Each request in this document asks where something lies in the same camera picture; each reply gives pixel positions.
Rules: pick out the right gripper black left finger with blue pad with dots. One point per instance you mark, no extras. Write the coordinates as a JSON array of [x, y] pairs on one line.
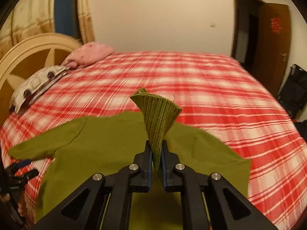
[[102, 202]]

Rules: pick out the beige curtain left panel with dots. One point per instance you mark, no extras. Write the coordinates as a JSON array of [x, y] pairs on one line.
[[28, 18]]

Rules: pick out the white wall switch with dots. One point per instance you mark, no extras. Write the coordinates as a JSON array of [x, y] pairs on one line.
[[212, 25]]

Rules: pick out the dark window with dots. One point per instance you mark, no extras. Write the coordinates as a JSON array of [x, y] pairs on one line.
[[66, 18]]

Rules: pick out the black dark object on floor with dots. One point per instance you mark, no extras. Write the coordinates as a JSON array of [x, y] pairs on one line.
[[302, 129]]

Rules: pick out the cream wooden headboard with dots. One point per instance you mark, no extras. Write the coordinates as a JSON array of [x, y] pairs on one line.
[[29, 56]]

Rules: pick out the red white plaid bedspread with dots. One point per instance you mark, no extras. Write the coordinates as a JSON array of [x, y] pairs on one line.
[[215, 94]]

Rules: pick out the red door decoration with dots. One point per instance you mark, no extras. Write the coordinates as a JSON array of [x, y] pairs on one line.
[[275, 25]]

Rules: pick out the black backpack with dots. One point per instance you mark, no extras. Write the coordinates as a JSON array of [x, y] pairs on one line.
[[292, 96]]

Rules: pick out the metal door handle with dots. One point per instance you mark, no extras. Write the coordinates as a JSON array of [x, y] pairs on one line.
[[283, 56]]

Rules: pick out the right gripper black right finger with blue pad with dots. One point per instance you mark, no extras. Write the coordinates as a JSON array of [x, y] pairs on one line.
[[208, 201]]

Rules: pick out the white patterned pillow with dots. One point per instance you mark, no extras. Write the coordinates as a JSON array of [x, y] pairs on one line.
[[31, 89]]

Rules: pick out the brown wooden door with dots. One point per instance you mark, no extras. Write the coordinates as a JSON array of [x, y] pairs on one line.
[[268, 67]]

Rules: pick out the green knit sweater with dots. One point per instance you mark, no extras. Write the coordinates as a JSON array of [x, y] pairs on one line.
[[89, 145]]

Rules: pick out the beige curtain right panel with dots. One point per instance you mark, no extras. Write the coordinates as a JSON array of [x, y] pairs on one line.
[[85, 21]]

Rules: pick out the pink pillow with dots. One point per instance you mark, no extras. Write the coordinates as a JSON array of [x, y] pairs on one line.
[[87, 54]]

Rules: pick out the beige curtain panel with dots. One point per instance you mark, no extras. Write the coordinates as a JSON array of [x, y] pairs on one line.
[[85, 21], [28, 18]]

